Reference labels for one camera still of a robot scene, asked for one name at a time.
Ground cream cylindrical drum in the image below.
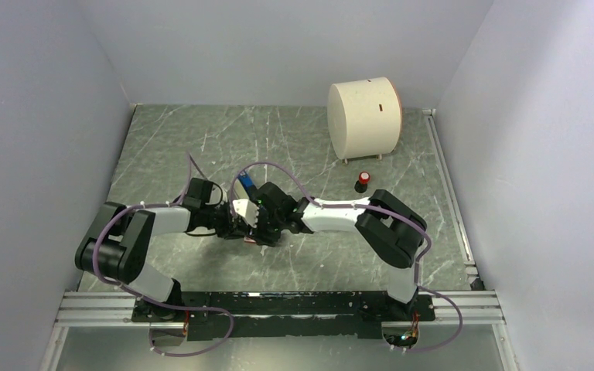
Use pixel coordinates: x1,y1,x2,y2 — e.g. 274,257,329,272
327,77,403,162

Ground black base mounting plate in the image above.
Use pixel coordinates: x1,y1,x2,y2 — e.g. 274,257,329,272
131,290,436,342

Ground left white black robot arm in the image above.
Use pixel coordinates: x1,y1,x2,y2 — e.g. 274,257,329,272
74,178,247,322

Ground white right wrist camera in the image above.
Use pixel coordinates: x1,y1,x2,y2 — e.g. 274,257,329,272
232,199,259,228

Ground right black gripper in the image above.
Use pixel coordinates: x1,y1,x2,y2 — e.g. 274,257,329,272
244,207,285,248

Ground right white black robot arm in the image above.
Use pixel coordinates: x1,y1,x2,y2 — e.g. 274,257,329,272
230,182,430,320

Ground aluminium rail frame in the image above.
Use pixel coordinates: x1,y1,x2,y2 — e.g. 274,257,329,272
41,114,517,370

